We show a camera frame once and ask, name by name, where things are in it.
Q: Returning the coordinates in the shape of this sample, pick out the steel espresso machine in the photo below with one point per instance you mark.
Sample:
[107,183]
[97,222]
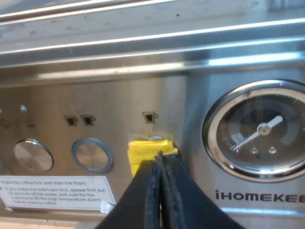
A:
[152,78]

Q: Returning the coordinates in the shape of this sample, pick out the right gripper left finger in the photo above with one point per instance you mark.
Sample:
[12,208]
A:
[135,198]

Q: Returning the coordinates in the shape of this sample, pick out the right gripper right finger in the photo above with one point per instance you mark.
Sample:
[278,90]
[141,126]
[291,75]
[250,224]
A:
[186,198]

